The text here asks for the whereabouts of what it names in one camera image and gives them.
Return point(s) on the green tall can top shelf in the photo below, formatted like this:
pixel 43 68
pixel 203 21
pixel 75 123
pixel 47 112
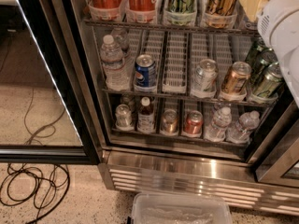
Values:
pixel 180 12

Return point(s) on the stainless steel fridge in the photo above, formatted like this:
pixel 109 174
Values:
pixel 178 163

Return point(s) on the bottom shelf water bottle right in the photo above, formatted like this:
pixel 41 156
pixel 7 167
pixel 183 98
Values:
pixel 241 130

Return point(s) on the shelf water bottle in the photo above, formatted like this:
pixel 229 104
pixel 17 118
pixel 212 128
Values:
pixel 216 129
pixel 241 130

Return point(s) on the red can bottom shelf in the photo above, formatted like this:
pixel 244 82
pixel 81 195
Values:
pixel 193 123

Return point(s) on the rear clear water bottle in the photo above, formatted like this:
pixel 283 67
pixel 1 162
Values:
pixel 121 37

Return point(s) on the clear water bottle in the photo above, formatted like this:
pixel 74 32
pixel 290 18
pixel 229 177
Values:
pixel 121 37
pixel 113 63

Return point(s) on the bottom shelf water bottle left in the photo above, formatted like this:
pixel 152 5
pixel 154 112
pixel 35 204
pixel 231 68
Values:
pixel 216 129

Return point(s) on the bronze can bottom shelf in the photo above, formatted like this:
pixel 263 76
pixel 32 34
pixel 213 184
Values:
pixel 169 123

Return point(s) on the front clear water bottle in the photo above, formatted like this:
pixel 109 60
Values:
pixel 113 63

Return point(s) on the dark juice bottle white cap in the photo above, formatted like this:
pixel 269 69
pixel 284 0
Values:
pixel 145 122

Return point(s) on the closed right fridge door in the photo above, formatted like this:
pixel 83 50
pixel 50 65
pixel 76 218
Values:
pixel 280 167

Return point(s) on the silver can bottom shelf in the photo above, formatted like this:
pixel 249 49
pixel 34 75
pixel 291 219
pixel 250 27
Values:
pixel 123 116

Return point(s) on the open glass fridge door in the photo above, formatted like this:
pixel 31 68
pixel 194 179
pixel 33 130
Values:
pixel 44 116

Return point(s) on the rear green soda can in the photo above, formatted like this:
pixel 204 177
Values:
pixel 257 47

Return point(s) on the green soda can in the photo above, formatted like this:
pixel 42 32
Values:
pixel 264 91
pixel 257 47
pixel 266 58

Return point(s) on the middle green soda can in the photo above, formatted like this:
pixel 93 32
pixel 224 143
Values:
pixel 266 58

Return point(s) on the gold copper soda can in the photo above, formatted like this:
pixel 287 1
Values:
pixel 233 87

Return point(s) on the front green soda can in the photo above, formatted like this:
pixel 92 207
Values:
pixel 264 91

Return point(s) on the white silver soda can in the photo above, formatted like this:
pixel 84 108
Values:
pixel 205 76

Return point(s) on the blue pepsi can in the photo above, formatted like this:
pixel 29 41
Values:
pixel 145 73

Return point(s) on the clear plastic storage bin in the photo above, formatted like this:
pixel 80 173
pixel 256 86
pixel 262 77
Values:
pixel 161 208

